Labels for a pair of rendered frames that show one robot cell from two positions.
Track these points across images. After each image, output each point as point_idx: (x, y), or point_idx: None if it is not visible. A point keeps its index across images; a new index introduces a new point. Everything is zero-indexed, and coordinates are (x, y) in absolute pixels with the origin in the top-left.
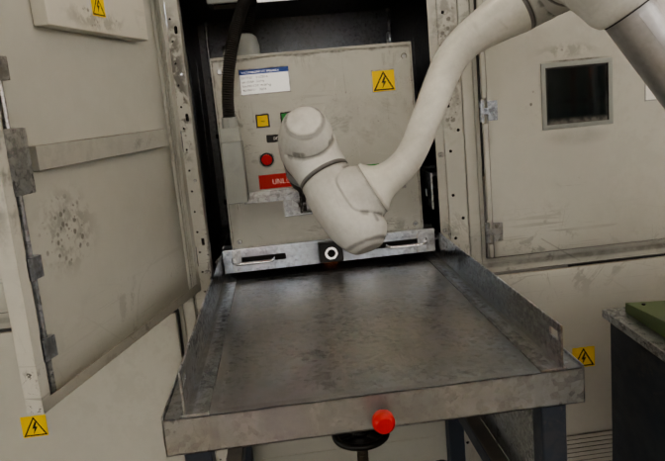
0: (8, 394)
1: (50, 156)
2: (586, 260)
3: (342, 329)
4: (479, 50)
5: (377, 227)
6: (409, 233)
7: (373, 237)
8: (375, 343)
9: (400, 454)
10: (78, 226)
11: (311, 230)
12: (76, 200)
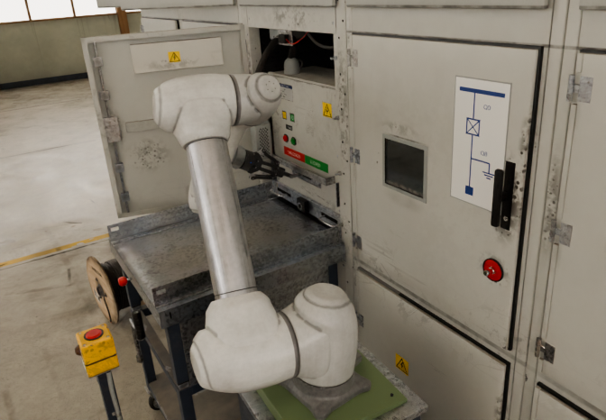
0: None
1: (134, 127)
2: (413, 299)
3: (202, 245)
4: (236, 130)
5: (194, 205)
6: (335, 215)
7: (193, 209)
8: (185, 257)
9: None
10: (157, 153)
11: (301, 187)
12: (157, 142)
